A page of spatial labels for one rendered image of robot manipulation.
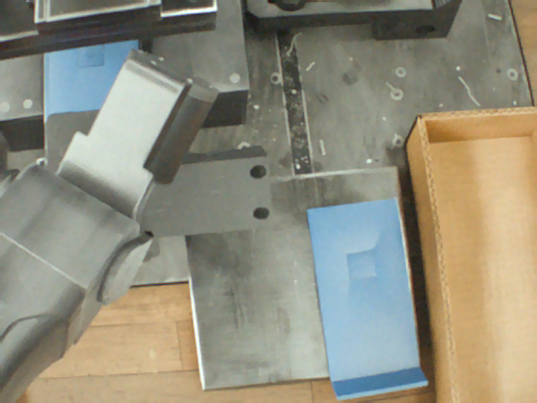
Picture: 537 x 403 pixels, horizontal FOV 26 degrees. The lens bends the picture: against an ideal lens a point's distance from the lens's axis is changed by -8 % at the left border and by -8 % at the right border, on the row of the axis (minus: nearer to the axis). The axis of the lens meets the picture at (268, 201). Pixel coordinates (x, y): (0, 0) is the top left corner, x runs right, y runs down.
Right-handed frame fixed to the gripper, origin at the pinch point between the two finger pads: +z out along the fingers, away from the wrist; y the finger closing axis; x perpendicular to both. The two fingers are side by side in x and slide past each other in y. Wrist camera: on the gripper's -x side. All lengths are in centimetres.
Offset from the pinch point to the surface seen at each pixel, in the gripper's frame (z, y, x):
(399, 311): 0.8, -14.0, -21.3
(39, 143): 10.5, -0.2, 5.4
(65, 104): 3.6, 3.8, 2.5
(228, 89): 3.9, 3.5, -9.9
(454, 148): 8.6, -3.4, -28.2
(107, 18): -12.7, 11.4, -1.5
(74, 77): 4.7, 5.7, 1.7
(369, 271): 2.6, -11.0, -19.4
